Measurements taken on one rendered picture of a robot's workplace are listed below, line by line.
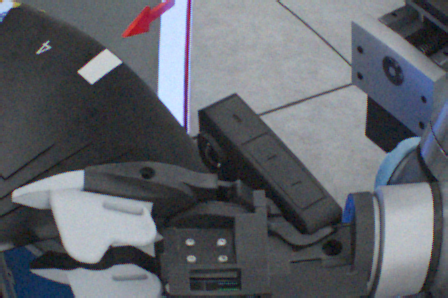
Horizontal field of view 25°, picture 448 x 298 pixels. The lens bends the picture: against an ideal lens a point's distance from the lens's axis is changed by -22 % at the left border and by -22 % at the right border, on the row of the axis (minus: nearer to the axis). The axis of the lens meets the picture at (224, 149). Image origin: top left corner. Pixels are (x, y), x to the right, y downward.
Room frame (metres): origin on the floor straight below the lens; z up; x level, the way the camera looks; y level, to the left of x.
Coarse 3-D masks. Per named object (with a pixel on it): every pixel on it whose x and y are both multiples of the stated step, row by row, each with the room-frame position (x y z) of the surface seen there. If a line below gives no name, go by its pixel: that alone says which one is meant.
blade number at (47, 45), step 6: (48, 36) 0.64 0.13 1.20; (42, 42) 0.64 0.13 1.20; (48, 42) 0.64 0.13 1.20; (54, 42) 0.64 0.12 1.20; (60, 42) 0.64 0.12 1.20; (36, 48) 0.63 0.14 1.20; (42, 48) 0.63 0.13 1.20; (48, 48) 0.63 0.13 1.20; (54, 48) 0.63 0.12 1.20; (30, 54) 0.62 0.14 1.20; (36, 54) 0.62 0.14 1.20; (42, 54) 0.62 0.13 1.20; (48, 54) 0.62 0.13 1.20; (36, 60) 0.62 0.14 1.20; (42, 60) 0.62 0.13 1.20
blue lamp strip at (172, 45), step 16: (176, 0) 0.71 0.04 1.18; (176, 16) 0.71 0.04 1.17; (176, 32) 0.71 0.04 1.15; (160, 48) 0.72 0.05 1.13; (176, 48) 0.71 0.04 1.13; (160, 64) 0.72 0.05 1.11; (176, 64) 0.71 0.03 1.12; (160, 80) 0.72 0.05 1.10; (176, 80) 0.71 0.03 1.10; (160, 96) 0.72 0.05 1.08; (176, 96) 0.71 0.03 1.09; (176, 112) 0.71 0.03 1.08
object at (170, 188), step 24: (96, 168) 0.47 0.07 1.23; (120, 168) 0.47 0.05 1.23; (144, 168) 0.47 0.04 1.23; (168, 168) 0.47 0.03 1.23; (96, 192) 0.46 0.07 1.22; (120, 192) 0.46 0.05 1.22; (144, 192) 0.46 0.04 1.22; (168, 192) 0.46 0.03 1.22; (192, 192) 0.47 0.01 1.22; (216, 192) 0.47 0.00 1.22; (168, 216) 0.46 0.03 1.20
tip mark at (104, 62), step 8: (96, 56) 0.63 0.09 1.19; (104, 56) 0.63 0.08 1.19; (112, 56) 0.63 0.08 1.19; (88, 64) 0.62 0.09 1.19; (96, 64) 0.62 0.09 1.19; (104, 64) 0.62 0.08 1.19; (112, 64) 0.62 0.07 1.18; (80, 72) 0.61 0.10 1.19; (88, 72) 0.61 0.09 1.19; (96, 72) 0.61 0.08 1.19; (104, 72) 0.61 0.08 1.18; (96, 80) 0.61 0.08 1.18
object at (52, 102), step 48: (0, 48) 0.63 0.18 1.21; (96, 48) 0.64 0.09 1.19; (0, 96) 0.58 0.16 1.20; (48, 96) 0.58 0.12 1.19; (96, 96) 0.59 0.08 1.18; (144, 96) 0.60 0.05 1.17; (0, 144) 0.53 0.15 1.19; (48, 144) 0.54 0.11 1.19; (96, 144) 0.55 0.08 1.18; (144, 144) 0.57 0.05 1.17; (192, 144) 0.58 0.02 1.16; (0, 192) 0.49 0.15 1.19; (0, 240) 0.45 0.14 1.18
